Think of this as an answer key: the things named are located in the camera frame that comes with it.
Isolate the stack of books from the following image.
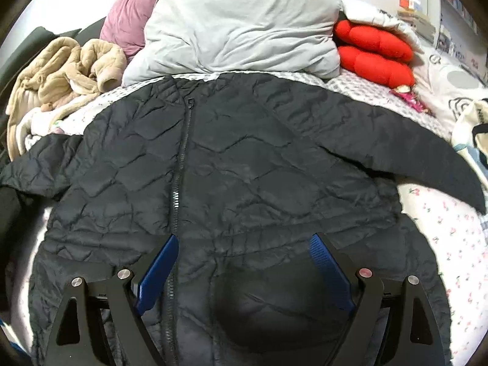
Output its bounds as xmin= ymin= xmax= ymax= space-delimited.
xmin=397 ymin=0 xmax=436 ymax=44

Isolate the black garment at left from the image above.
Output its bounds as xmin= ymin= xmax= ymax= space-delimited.
xmin=1 ymin=187 xmax=65 ymax=319

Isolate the white bookshelf with books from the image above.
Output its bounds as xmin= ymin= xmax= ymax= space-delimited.
xmin=427 ymin=0 xmax=487 ymax=85

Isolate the upper red cushion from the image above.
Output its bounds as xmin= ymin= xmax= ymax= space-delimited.
xmin=334 ymin=19 xmax=414 ymax=63

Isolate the red cushion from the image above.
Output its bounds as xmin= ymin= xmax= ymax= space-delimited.
xmin=334 ymin=19 xmax=414 ymax=63
xmin=337 ymin=45 xmax=415 ymax=88

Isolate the black quilted jacket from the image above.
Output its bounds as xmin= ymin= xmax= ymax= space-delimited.
xmin=0 ymin=72 xmax=487 ymax=366

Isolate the white cartoon pillow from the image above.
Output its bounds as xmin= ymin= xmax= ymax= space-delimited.
xmin=411 ymin=47 xmax=487 ymax=133

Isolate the grey folded duvet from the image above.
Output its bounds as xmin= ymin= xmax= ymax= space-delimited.
xmin=122 ymin=0 xmax=340 ymax=86

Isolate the white patterned pillow top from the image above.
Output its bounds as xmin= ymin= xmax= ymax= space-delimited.
xmin=341 ymin=0 xmax=423 ymax=53

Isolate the lower red cushion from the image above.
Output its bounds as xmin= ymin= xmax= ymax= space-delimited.
xmin=337 ymin=45 xmax=415 ymax=88

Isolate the beige fleece garment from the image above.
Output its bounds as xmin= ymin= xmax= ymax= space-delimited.
xmin=6 ymin=36 xmax=127 ymax=160

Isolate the purple pillow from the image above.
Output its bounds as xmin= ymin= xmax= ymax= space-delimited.
xmin=100 ymin=0 xmax=158 ymax=62

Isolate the cherry print bed sheet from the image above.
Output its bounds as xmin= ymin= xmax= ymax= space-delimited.
xmin=6 ymin=69 xmax=488 ymax=366

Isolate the white black tote bag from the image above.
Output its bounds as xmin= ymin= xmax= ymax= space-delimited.
xmin=451 ymin=98 xmax=488 ymax=188

